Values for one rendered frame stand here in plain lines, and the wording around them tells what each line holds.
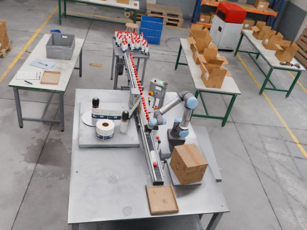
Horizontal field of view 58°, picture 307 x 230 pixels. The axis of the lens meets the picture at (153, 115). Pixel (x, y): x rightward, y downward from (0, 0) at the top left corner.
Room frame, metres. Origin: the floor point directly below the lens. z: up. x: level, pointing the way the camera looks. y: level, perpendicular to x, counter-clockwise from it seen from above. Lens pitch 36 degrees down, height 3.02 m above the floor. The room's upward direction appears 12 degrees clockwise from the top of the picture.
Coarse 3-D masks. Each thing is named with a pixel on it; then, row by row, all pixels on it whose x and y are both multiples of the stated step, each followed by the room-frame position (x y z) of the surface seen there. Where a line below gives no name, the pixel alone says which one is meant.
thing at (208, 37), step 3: (207, 33) 5.85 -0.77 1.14; (207, 36) 5.78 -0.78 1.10; (210, 36) 5.69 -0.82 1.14; (189, 39) 5.65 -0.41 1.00; (192, 39) 5.65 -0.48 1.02; (195, 39) 5.80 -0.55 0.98; (204, 39) 5.84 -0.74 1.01; (207, 39) 5.71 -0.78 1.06; (210, 39) 5.61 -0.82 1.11; (189, 42) 5.50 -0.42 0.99; (195, 42) 5.49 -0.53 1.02; (192, 45) 5.67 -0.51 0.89; (192, 48) 5.62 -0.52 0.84; (192, 51) 5.58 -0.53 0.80
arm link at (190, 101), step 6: (186, 96) 2.54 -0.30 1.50; (192, 96) 2.53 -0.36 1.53; (186, 102) 2.49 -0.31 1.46; (192, 102) 2.48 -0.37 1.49; (186, 108) 2.49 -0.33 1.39; (192, 108) 2.47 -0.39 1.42; (186, 114) 2.50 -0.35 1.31; (186, 120) 2.50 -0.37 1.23; (180, 126) 2.51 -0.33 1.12; (186, 126) 2.50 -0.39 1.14; (180, 132) 2.47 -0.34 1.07; (186, 132) 2.48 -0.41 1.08
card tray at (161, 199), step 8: (152, 192) 1.76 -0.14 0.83; (160, 192) 1.78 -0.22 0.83; (168, 192) 1.80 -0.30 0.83; (152, 200) 1.66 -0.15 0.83; (160, 200) 1.68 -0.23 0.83; (168, 200) 1.70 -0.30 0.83; (176, 200) 1.69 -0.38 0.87; (152, 208) 1.58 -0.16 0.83; (160, 208) 1.60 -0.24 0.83; (168, 208) 1.62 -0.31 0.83; (176, 208) 1.63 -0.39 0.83
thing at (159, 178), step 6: (138, 114) 2.91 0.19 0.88; (144, 138) 2.46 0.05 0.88; (150, 138) 2.48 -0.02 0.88; (150, 144) 2.38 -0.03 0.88; (150, 150) 2.29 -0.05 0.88; (150, 162) 2.10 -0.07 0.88; (156, 168) 2.03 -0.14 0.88; (156, 174) 1.95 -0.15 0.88; (156, 180) 1.88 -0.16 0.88; (162, 180) 1.89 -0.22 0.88
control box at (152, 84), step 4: (152, 80) 2.78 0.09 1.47; (156, 80) 2.80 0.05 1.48; (160, 80) 2.82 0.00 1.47; (152, 84) 2.75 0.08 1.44; (156, 84) 2.74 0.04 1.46; (160, 84) 2.73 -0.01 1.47; (152, 88) 2.75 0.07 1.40; (148, 92) 2.76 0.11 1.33; (152, 92) 2.74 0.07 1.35; (152, 96) 2.74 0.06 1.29; (156, 96) 2.73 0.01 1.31; (160, 96) 2.71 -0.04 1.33
